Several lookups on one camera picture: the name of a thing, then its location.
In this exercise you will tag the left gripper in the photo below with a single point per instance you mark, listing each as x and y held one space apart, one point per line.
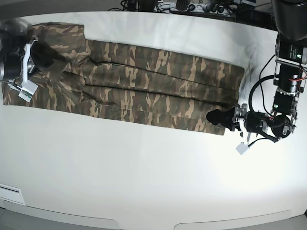
239 118

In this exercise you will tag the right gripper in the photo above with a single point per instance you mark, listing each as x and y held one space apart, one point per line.
12 54

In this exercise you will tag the camouflage T-shirt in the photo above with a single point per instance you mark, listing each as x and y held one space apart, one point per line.
127 83

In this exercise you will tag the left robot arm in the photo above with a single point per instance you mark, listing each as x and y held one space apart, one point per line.
289 77

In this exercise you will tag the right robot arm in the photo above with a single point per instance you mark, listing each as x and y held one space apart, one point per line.
11 29

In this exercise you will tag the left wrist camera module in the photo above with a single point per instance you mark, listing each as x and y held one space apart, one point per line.
243 148

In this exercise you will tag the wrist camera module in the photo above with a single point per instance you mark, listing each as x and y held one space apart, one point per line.
27 91
243 148

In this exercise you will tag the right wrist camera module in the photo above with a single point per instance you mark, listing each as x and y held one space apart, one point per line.
27 91

